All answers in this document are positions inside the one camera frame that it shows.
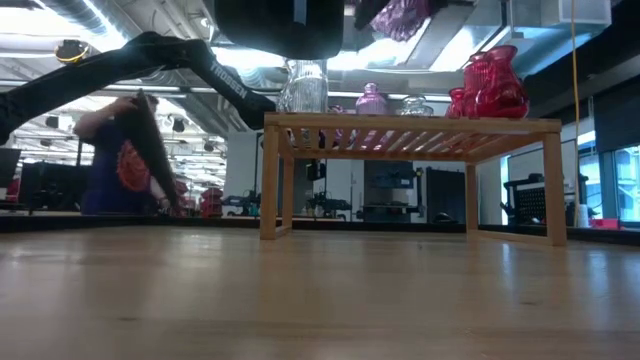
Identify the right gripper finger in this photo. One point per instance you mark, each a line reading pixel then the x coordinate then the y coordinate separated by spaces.
pixel 365 10

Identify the small pink bulb vase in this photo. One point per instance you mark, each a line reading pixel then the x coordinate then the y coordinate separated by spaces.
pixel 371 102

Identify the clear ribbed vase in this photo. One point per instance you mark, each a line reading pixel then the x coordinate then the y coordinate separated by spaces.
pixel 305 87

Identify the clear dimpled vase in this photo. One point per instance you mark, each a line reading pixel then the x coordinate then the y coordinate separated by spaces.
pixel 416 106

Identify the wooden slatted shelf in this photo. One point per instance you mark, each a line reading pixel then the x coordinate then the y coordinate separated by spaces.
pixel 400 122

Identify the red square bottle vase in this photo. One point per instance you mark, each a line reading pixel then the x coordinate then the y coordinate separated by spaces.
pixel 455 105

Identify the red round bulb vase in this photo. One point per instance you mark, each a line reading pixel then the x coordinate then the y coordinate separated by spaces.
pixel 505 90

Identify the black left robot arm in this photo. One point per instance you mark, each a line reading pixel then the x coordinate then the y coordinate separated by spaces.
pixel 100 75

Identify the black shelving unit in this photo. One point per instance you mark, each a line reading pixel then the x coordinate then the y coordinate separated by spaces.
pixel 387 190

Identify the black cabinet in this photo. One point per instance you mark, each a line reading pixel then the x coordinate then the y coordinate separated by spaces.
pixel 445 195

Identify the white ceiling box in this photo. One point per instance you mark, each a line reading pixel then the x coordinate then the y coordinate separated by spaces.
pixel 575 12

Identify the red tool chest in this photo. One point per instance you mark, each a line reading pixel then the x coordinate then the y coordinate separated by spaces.
pixel 212 202

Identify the black perforated cart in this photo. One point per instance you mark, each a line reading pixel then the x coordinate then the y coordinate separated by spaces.
pixel 532 205

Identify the black yellow-rimmed ceiling fixture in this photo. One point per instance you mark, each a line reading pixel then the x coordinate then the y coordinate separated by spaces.
pixel 71 51

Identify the white cylinder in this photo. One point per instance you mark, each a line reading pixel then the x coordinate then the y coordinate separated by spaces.
pixel 583 216

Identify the person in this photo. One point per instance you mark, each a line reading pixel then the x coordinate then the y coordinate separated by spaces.
pixel 105 175

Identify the red box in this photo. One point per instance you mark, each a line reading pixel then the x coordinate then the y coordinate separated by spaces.
pixel 606 224

